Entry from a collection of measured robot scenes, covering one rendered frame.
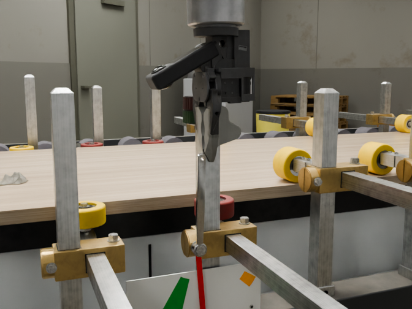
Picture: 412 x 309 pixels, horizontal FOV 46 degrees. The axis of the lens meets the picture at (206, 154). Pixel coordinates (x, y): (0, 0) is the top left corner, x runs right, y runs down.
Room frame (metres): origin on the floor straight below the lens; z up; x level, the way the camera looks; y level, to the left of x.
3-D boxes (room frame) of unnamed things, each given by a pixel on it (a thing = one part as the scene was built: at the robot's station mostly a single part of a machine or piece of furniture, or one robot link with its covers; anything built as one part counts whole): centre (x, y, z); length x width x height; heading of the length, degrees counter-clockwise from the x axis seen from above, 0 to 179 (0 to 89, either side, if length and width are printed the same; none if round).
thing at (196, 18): (0.79, -0.01, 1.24); 0.10 x 0.09 x 0.05; 21
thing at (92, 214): (0.89, 0.23, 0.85); 0.08 x 0.08 x 0.11
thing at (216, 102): (0.77, -0.01, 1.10); 0.05 x 0.02 x 0.09; 21
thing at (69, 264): (0.79, 0.21, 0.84); 0.13 x 0.06 x 0.05; 111
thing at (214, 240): (0.88, -0.02, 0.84); 0.13 x 0.06 x 0.05; 111
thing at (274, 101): (8.19, -1.72, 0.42); 1.14 x 0.78 x 0.84; 56
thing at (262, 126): (6.23, -0.85, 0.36); 0.44 x 0.44 x 0.73
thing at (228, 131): (0.78, -0.03, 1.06); 0.06 x 0.03 x 0.09; 111
